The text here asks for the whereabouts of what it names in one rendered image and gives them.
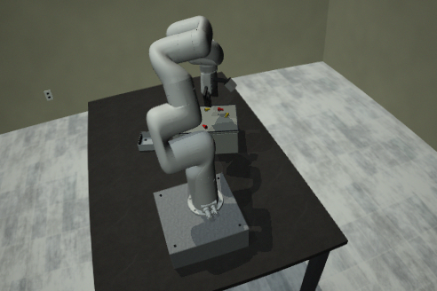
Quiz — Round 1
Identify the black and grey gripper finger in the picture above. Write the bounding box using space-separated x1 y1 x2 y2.
211 86 218 97
203 86 211 107

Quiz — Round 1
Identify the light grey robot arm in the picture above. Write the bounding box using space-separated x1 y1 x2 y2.
147 16 224 220

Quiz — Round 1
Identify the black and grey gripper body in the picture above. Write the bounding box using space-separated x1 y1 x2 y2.
200 70 218 94

